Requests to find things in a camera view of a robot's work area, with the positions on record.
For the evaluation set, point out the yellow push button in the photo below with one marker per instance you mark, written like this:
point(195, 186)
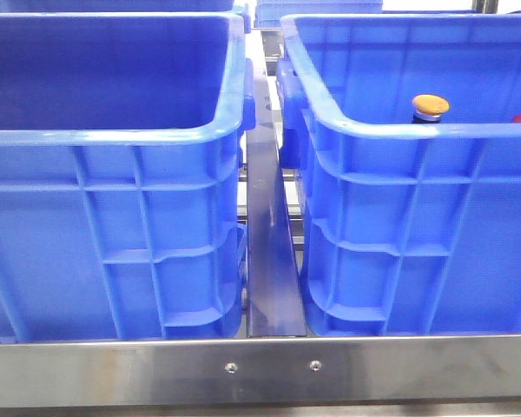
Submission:
point(429, 109)

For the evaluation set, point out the steel centre divider bar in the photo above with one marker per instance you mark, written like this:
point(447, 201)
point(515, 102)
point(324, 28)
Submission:
point(275, 307)

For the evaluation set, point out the blue crate at left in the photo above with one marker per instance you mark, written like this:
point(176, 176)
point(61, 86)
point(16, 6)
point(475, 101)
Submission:
point(119, 166)

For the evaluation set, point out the large blue plastic crate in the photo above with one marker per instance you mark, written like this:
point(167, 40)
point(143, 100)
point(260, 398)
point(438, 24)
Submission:
point(410, 229)

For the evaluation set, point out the distant low blue crate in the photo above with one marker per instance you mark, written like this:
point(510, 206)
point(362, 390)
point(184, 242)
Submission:
point(268, 13)

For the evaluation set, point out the left front frame screw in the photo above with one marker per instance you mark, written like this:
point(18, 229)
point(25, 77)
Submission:
point(231, 368)

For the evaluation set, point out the frame screw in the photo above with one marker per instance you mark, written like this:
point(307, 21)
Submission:
point(315, 365)
point(231, 368)

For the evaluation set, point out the right front frame screw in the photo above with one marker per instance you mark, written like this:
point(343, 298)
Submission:
point(315, 365)

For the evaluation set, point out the steel front frame rail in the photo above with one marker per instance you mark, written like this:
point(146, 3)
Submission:
point(371, 369)

